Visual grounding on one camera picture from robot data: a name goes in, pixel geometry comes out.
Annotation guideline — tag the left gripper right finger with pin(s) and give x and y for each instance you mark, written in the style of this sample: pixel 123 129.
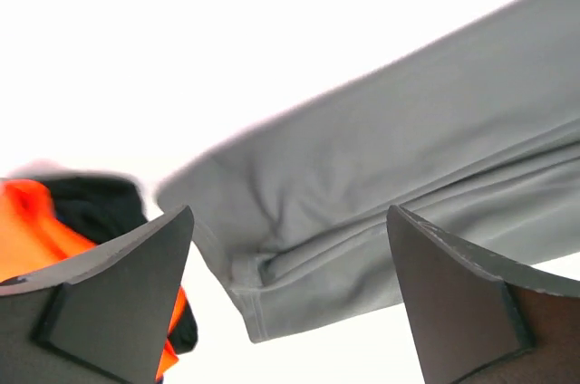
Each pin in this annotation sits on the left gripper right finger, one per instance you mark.
pixel 479 317

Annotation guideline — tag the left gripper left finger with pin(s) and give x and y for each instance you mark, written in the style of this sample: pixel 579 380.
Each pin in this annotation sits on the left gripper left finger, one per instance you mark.
pixel 101 316

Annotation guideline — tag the dark grey t shirt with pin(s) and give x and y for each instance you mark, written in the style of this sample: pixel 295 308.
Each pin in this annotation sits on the dark grey t shirt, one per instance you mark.
pixel 477 133

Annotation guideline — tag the orange folded t shirt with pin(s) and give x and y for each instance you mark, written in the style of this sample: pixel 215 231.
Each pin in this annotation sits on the orange folded t shirt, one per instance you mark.
pixel 32 235

